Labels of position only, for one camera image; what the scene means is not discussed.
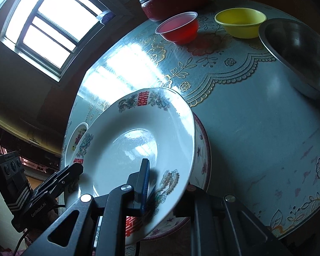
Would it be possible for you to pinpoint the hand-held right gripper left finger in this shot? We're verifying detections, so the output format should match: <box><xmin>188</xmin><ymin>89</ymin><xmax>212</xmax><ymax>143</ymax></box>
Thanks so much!
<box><xmin>24</xmin><ymin>159</ymin><xmax>151</xmax><ymax>256</ymax></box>

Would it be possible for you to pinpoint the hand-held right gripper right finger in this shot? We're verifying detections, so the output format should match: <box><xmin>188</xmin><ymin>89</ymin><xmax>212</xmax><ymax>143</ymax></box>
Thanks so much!
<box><xmin>174</xmin><ymin>186</ymin><xmax>294</xmax><ymax>256</ymax></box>

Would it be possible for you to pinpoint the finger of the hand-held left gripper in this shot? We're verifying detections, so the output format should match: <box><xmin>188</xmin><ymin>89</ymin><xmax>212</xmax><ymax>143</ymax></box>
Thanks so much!
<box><xmin>32</xmin><ymin>163</ymin><xmax>84</xmax><ymax>201</ymax></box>

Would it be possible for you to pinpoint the white dragon print plate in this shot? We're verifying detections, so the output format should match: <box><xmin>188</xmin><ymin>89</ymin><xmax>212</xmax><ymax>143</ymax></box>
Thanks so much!
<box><xmin>77</xmin><ymin>87</ymin><xmax>196</xmax><ymax>246</ymax></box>

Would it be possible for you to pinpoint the yellow bowl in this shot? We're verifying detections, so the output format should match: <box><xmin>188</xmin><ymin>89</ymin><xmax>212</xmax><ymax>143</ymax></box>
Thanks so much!
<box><xmin>215</xmin><ymin>8</ymin><xmax>267</xmax><ymax>39</ymax></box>

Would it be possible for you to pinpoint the small floral plate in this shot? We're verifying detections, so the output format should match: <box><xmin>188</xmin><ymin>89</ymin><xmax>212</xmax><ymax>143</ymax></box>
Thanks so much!
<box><xmin>64</xmin><ymin>122</ymin><xmax>89</xmax><ymax>167</ymax></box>

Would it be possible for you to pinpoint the pink rimmed floral plate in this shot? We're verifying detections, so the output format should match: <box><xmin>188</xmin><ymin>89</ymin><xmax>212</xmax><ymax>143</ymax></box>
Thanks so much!
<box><xmin>139</xmin><ymin>113</ymin><xmax>212</xmax><ymax>240</ymax></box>

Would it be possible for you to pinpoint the floral lace tablecloth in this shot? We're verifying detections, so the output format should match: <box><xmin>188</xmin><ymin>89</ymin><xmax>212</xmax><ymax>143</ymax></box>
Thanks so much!
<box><xmin>60</xmin><ymin>0</ymin><xmax>320</xmax><ymax>256</ymax></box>

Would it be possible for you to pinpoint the window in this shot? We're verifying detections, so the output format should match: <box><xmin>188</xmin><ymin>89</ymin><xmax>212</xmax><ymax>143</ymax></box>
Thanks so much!
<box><xmin>0</xmin><ymin>0</ymin><xmax>108</xmax><ymax>82</ymax></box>

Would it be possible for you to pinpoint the red plastic bowl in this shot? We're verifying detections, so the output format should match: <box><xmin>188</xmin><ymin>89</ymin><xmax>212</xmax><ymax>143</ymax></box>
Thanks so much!
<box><xmin>155</xmin><ymin>11</ymin><xmax>198</xmax><ymax>45</ymax></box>

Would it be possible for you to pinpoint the small purple item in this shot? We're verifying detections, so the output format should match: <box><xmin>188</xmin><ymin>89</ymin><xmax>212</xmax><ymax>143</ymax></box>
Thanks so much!
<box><xmin>97</xmin><ymin>11</ymin><xmax>115</xmax><ymax>24</ymax></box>

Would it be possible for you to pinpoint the red electric pot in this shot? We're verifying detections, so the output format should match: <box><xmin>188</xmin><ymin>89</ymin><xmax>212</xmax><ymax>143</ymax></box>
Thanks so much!
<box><xmin>139</xmin><ymin>0</ymin><xmax>211</xmax><ymax>22</ymax></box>

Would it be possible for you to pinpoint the steel basin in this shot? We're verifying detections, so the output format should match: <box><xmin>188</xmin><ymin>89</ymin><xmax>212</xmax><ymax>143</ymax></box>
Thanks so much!
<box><xmin>258</xmin><ymin>18</ymin><xmax>320</xmax><ymax>99</ymax></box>

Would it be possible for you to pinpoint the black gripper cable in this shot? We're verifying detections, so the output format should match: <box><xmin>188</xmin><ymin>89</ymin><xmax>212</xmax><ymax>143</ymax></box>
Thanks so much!
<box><xmin>14</xmin><ymin>204</ymin><xmax>67</xmax><ymax>256</ymax></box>

